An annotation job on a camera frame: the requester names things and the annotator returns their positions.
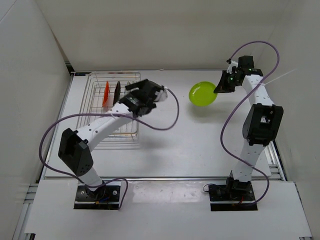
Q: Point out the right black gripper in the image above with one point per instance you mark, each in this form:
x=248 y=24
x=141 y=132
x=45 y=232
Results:
x=222 y=87

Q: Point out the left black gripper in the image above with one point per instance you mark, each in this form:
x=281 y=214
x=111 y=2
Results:
x=138 y=84

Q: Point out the green plate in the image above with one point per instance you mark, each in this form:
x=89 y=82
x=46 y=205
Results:
x=202 y=94

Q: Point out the orange plate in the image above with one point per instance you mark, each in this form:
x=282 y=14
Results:
x=106 y=95

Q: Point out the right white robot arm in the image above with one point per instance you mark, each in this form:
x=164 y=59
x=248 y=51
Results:
x=260 y=127

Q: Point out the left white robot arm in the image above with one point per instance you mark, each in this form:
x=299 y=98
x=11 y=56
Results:
x=76 y=146

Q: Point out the black plate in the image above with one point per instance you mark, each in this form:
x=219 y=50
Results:
x=117 y=93

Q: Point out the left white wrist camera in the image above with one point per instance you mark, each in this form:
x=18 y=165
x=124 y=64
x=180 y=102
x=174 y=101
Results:
x=161 y=94

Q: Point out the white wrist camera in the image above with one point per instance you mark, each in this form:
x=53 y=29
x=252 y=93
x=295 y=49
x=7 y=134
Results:
x=161 y=94
x=232 y=66

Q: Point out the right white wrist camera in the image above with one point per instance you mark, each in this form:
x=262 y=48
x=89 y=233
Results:
x=232 y=66

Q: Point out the metal wire dish rack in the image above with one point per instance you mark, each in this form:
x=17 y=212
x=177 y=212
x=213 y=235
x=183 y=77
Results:
x=98 y=98

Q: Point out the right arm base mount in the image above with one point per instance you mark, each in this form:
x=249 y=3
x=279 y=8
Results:
x=223 y=201

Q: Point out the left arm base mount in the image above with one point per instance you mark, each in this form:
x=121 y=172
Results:
x=104 y=198

